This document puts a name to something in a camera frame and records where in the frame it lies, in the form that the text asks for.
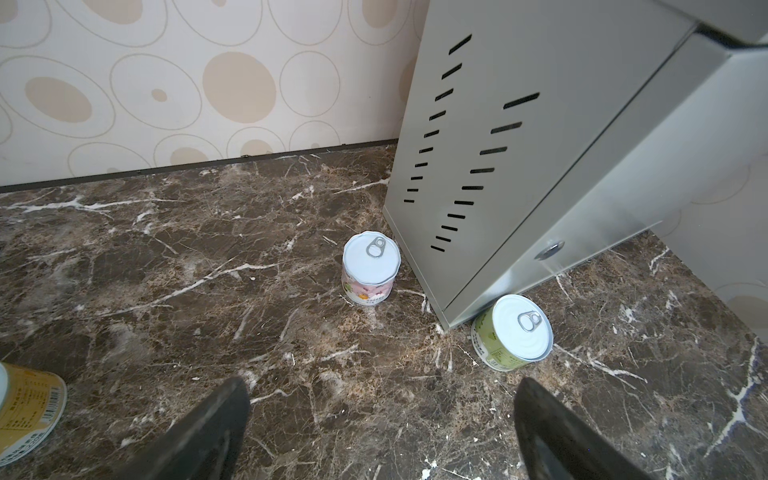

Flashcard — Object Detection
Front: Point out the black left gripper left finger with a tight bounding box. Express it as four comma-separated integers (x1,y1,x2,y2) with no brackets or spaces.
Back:
115,377,250,479

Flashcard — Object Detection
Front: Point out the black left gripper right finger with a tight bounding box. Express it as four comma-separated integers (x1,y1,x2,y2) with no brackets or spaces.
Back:
514,377,650,479

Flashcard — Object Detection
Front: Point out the pink label can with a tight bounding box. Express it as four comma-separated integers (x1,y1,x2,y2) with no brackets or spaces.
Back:
341,231,401,306

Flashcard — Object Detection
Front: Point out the green label can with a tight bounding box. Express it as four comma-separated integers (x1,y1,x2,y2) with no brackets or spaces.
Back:
471,294,554,372

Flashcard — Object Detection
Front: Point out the yellow label can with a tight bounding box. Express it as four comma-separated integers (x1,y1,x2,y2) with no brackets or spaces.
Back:
1,362,68,467

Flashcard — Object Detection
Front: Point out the grey metal cabinet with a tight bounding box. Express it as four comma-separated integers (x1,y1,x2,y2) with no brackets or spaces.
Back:
384,1,767,329

